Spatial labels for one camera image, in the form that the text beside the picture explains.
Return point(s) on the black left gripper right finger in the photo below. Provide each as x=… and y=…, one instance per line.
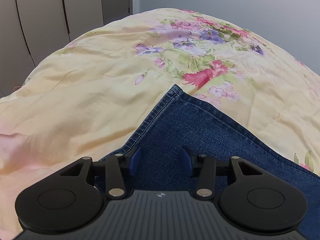
x=247, y=196

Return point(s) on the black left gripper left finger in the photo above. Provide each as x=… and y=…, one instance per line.
x=75, y=195

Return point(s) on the blue denim jeans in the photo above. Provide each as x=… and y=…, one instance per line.
x=161, y=205

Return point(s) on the yellow floral bed quilt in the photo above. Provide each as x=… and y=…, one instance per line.
x=89, y=97

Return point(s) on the beige wardrobe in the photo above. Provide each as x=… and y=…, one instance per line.
x=33, y=29

